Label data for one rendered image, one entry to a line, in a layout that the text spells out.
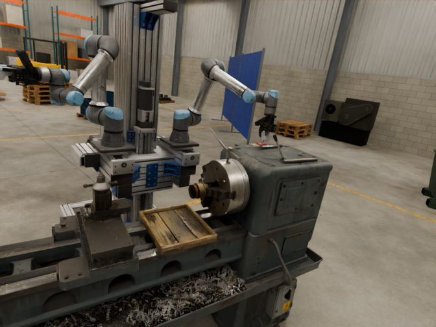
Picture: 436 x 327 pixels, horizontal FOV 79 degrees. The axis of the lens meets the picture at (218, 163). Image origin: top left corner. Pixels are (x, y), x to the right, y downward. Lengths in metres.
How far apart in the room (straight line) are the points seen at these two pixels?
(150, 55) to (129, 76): 0.21
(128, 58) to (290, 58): 11.23
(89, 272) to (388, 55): 11.15
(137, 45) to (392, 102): 10.09
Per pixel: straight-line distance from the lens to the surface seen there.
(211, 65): 1.86
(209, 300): 1.55
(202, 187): 1.41
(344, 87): 11.72
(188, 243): 1.35
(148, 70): 2.02
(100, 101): 1.88
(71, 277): 1.20
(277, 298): 1.99
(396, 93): 11.28
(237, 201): 1.41
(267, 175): 1.39
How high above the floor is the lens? 1.68
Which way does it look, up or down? 18 degrees down
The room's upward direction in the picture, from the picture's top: 8 degrees clockwise
